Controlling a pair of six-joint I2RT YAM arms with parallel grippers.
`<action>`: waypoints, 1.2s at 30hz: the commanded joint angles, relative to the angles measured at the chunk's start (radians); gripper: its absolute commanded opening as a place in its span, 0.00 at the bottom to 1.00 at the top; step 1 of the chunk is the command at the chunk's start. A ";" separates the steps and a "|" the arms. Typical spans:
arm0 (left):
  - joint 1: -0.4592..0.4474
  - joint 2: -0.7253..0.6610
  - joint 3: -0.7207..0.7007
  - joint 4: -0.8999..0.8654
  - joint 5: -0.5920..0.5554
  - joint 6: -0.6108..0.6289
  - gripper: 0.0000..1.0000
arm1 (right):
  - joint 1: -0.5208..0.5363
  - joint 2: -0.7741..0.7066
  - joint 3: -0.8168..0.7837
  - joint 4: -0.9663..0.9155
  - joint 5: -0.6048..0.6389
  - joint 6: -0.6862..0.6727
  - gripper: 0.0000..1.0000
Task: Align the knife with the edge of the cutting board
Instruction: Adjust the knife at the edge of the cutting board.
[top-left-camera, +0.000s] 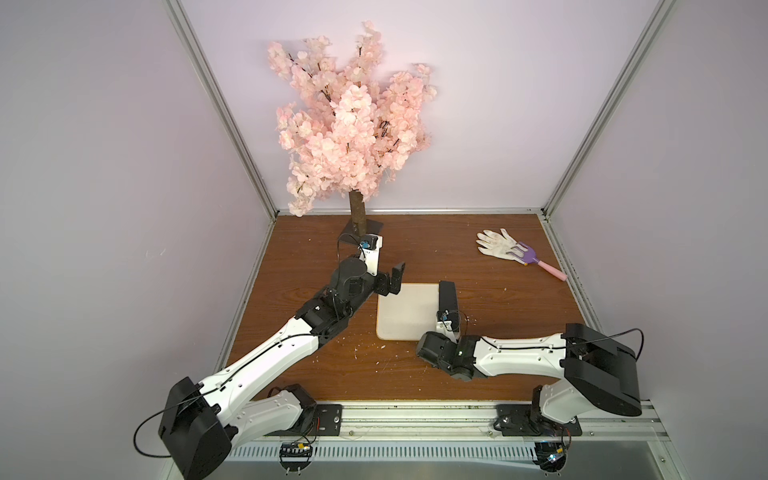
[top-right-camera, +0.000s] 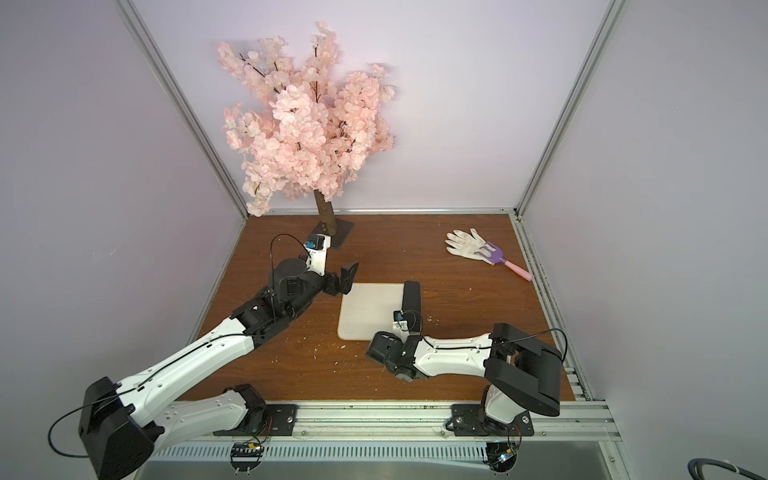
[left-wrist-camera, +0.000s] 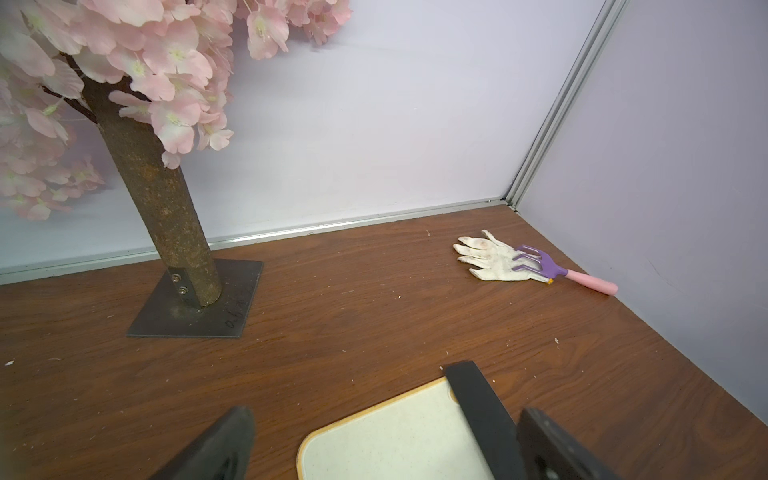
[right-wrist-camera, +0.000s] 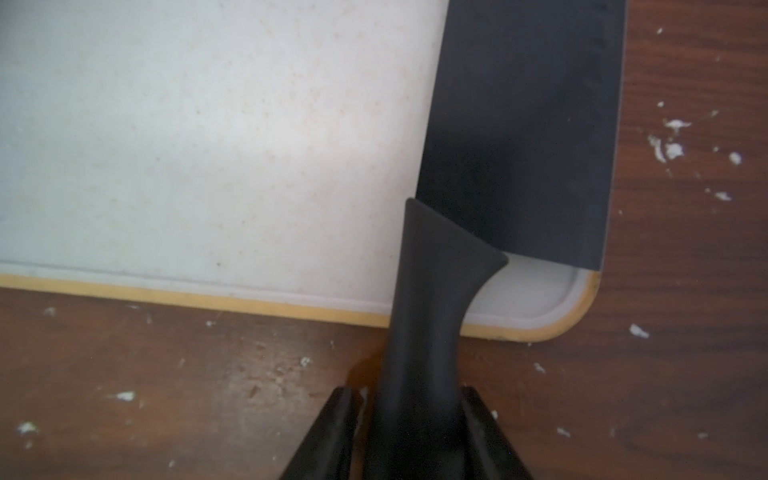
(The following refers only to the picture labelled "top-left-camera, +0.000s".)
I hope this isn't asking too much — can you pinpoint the white cutting board orange rim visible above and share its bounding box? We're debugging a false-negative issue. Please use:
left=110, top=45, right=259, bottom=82
left=376, top=283, right=439, bottom=341

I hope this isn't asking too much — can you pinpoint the black kitchen knife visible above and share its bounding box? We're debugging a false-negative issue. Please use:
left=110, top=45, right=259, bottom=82
left=437, top=280, right=460, bottom=313

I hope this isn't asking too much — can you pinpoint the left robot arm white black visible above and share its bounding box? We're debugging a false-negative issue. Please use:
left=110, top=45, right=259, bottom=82
left=156, top=256, right=406, bottom=479

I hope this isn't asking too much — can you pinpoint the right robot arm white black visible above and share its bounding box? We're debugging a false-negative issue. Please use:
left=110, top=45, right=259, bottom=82
left=417, top=323, right=641, bottom=425

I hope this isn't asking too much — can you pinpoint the right circuit board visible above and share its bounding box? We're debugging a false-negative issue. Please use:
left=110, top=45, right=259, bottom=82
left=533, top=442, right=567, bottom=473

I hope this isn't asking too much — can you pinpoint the circuit board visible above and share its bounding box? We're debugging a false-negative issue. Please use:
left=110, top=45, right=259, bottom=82
left=278, top=442, right=314, bottom=474
left=533, top=442, right=567, bottom=473

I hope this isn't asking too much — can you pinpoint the left circuit board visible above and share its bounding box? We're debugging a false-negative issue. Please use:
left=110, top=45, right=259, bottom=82
left=278, top=442, right=314, bottom=474

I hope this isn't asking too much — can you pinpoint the white work glove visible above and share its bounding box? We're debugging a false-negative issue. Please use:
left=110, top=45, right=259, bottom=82
left=476, top=228, right=523, bottom=264

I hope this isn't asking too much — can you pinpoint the purple pink toy rake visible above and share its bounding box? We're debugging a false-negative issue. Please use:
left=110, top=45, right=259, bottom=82
left=513, top=242, right=568, bottom=282

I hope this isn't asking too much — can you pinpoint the pink cherry blossom tree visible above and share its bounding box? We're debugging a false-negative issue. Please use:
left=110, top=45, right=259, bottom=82
left=267, top=21, right=437, bottom=238

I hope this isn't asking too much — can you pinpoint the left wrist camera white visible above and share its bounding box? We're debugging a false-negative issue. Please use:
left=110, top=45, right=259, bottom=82
left=359, top=234, right=382, bottom=276

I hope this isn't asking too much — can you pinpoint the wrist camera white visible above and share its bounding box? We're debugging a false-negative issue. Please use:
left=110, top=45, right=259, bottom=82
left=359, top=234, right=382, bottom=276
left=436, top=310, right=461, bottom=343

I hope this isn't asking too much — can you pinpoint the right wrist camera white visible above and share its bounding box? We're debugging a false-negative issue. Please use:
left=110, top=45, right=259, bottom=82
left=436, top=310, right=461, bottom=343

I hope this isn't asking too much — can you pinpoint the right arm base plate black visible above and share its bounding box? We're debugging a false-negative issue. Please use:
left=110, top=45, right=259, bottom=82
left=492, top=404, right=583, bottom=437

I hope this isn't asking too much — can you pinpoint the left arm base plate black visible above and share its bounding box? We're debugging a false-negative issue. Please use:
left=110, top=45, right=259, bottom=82
left=268, top=403, right=343, bottom=438

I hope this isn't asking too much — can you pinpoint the aluminium front rail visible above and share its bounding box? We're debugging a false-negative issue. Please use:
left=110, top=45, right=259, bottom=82
left=175, top=399, right=672, bottom=444

